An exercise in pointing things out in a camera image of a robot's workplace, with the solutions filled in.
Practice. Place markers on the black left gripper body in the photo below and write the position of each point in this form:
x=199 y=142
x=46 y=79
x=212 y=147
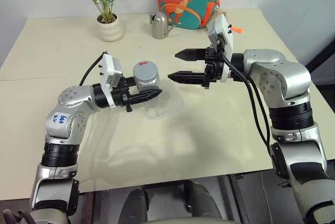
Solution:
x=122 y=97

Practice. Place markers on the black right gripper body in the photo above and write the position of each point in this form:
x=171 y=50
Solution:
x=214 y=64

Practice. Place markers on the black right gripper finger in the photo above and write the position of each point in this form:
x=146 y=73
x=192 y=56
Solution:
x=191 y=55
x=188 y=77

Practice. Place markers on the clear glass jar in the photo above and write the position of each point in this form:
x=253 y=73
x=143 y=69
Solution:
x=149 y=84

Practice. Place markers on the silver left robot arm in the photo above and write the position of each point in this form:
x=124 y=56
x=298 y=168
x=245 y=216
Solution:
x=70 y=119

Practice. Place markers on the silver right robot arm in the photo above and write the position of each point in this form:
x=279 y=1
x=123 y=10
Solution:
x=288 y=82

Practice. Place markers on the grey jar lid red arrow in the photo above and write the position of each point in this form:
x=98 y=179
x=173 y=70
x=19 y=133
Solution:
x=145 y=71

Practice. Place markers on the clear plastic bag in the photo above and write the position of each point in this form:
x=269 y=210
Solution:
x=167 y=103

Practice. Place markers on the small orange tag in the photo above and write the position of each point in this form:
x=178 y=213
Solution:
x=236 y=29

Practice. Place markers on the silver metal watering can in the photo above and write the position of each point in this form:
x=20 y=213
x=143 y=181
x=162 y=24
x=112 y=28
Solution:
x=159 y=26

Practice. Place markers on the teal dinosaur backpack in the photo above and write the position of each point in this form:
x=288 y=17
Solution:
x=188 y=1

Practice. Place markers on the green plant in white pot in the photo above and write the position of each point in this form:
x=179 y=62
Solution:
x=110 y=29

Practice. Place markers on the dark rounded robot leg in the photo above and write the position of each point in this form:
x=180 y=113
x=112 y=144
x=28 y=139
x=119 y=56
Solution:
x=136 y=205
x=202 y=200

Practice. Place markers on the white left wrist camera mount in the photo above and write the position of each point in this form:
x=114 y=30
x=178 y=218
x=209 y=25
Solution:
x=110 y=72

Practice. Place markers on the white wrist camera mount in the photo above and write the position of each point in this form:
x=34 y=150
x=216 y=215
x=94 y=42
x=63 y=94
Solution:
x=222 y=29
x=110 y=72

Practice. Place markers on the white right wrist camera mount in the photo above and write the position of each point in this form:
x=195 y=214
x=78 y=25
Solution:
x=222 y=29

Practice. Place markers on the dark metal table frame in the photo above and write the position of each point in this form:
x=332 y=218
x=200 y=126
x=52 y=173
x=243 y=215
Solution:
x=239 y=197

